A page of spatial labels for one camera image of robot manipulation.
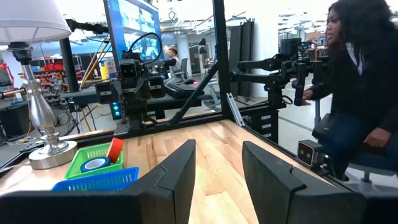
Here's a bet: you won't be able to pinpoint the blue tape roll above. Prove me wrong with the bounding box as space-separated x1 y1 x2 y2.
80 156 111 174

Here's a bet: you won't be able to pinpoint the red tape roll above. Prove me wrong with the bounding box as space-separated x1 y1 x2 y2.
106 138 124 164

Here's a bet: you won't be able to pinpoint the black office chair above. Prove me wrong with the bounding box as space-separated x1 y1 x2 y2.
312 99 398 184

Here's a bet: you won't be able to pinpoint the silver table lamp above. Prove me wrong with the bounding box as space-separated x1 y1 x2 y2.
0 0 78 170

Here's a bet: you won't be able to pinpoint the table-level camera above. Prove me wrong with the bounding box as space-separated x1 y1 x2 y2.
297 139 338 178

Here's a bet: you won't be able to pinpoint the green plastic basket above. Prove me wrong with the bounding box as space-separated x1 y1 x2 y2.
64 142 124 180

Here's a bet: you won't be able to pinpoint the parts bin rack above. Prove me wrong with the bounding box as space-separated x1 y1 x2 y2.
32 63 84 106

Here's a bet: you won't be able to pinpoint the person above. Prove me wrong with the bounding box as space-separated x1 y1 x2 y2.
164 48 183 80
303 0 398 181

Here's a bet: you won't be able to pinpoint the black folding partition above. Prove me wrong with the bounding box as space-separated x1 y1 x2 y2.
228 18 256 99

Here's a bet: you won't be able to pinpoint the blue plastic basket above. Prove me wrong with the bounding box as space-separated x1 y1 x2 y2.
51 167 140 192

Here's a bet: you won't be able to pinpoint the large display screen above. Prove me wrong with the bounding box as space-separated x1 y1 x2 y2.
103 0 165 68

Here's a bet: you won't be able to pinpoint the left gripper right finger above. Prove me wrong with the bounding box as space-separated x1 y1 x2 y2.
242 141 398 224

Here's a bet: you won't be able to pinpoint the black display pole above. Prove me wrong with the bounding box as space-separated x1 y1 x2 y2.
58 37 80 93

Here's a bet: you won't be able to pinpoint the black drawer cabinet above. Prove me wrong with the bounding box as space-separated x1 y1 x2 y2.
245 105 280 144

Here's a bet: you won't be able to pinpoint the black keyboard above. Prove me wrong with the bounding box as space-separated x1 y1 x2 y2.
164 81 205 100

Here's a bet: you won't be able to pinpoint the grey desk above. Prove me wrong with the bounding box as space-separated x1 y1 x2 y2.
61 83 205 121

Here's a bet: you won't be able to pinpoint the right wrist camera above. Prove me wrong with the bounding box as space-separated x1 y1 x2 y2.
118 58 139 80

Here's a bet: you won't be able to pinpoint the silver aluminium bar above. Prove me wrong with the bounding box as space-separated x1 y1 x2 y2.
226 92 246 127

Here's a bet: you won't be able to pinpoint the computer tower blue lights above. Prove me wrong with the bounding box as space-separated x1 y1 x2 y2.
111 101 123 120

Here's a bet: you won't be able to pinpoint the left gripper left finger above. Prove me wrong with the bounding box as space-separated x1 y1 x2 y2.
0 139 197 224

